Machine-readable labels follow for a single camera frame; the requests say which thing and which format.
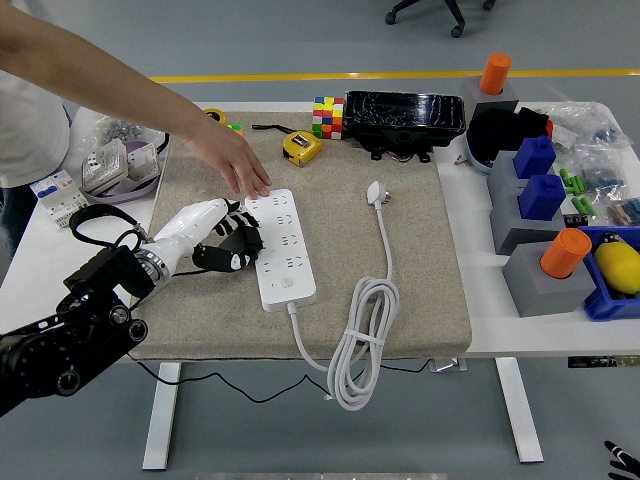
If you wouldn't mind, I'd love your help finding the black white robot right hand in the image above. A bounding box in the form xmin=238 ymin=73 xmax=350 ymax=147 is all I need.
xmin=603 ymin=439 xmax=640 ymax=480

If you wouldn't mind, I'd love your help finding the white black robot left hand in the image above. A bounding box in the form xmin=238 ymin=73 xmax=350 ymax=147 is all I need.
xmin=144 ymin=197 xmax=265 ymax=279

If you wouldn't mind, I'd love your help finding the person's hand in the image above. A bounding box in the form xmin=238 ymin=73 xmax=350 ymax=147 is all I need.
xmin=182 ymin=119 xmax=274 ymax=200

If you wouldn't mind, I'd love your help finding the black plug adapter with cord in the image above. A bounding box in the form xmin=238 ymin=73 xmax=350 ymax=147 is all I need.
xmin=127 ymin=224 xmax=334 ymax=404

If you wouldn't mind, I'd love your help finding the white power strip with cord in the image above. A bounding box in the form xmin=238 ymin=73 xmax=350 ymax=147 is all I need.
xmin=243 ymin=180 xmax=401 ymax=413

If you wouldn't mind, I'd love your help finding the purple tape roll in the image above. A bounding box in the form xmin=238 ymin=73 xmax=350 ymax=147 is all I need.
xmin=87 ymin=139 xmax=162 ymax=205

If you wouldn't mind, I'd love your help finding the stickerless rubik's cube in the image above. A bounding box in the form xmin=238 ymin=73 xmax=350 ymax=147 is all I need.
xmin=312 ymin=95 xmax=346 ymax=141

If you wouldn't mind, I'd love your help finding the black strip under table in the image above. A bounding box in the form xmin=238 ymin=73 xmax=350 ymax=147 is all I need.
xmin=567 ymin=355 xmax=640 ymax=370

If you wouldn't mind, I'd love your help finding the white table leg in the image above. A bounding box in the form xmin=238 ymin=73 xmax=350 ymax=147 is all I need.
xmin=142 ymin=362 xmax=182 ymax=471
xmin=494 ymin=357 xmax=545 ymax=464

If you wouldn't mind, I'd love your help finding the clear bag of metal nuts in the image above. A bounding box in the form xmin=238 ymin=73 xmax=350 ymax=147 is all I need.
xmin=79 ymin=113 xmax=170 ymax=154

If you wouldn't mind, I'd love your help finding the white circuit breaker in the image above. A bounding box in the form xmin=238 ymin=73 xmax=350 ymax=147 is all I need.
xmin=28 ymin=169 xmax=90 ymax=229

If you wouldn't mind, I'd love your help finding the blue plastic bin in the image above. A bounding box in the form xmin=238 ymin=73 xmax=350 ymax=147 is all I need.
xmin=577 ymin=224 xmax=640 ymax=322

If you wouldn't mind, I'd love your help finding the black device cracked screen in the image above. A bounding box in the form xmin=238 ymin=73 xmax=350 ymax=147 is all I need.
xmin=343 ymin=89 xmax=467 ymax=164

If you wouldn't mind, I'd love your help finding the person's torso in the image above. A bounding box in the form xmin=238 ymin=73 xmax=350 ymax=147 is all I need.
xmin=0 ymin=69 xmax=71 ymax=261

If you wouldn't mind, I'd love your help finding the grey block with hole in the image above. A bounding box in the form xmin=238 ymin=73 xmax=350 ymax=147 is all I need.
xmin=501 ymin=242 xmax=597 ymax=319
xmin=458 ymin=74 xmax=521 ymax=132

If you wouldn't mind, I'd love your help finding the yellow toy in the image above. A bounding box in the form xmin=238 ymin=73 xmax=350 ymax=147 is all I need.
xmin=593 ymin=232 xmax=640 ymax=296

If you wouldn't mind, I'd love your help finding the orange cylinder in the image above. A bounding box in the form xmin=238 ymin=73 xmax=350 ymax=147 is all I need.
xmin=478 ymin=53 xmax=513 ymax=96
xmin=539 ymin=228 xmax=593 ymax=280

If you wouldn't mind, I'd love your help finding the beige fabric mat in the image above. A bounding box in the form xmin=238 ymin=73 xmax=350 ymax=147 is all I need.
xmin=127 ymin=110 xmax=474 ymax=362

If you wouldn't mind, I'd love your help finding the white blue bowl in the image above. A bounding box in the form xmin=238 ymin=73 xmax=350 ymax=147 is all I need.
xmin=464 ymin=127 xmax=497 ymax=176

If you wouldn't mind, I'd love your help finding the clear bag of resistors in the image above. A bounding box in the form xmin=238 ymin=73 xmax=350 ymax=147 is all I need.
xmin=607 ymin=197 xmax=640 ymax=229

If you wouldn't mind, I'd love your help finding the black office chair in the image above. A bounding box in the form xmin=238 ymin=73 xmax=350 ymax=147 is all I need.
xmin=384 ymin=0 xmax=497 ymax=39

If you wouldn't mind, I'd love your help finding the black cloth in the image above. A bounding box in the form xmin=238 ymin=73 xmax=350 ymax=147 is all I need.
xmin=467 ymin=107 xmax=554 ymax=166

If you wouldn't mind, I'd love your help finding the grey base block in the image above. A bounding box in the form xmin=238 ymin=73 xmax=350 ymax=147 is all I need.
xmin=487 ymin=149 xmax=556 ymax=196
xmin=488 ymin=185 xmax=579 ymax=257

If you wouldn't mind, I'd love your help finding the blue block with knob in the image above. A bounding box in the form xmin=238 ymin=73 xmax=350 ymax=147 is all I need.
xmin=517 ymin=173 xmax=567 ymax=222
xmin=513 ymin=134 xmax=558 ymax=180

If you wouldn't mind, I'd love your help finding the clear bag of blue parts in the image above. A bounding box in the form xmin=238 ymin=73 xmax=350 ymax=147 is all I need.
xmin=574 ymin=144 xmax=632 ymax=201

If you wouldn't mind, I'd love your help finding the clear bag of small parts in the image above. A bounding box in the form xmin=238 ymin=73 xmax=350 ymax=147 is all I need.
xmin=544 ymin=99 xmax=632 ymax=151

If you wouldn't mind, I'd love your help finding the yellow tape measure thin strap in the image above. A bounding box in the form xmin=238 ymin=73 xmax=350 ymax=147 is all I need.
xmin=251 ymin=123 xmax=324 ymax=169

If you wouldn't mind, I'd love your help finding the white wall socket panel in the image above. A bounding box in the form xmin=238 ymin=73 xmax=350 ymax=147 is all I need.
xmin=125 ymin=141 xmax=161 ymax=179

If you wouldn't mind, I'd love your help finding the white wall socket box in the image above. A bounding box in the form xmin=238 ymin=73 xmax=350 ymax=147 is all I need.
xmin=79 ymin=138 xmax=130 ymax=195

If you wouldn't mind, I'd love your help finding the silver metal bracket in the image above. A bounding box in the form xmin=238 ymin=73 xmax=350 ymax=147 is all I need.
xmin=428 ymin=357 xmax=469 ymax=374

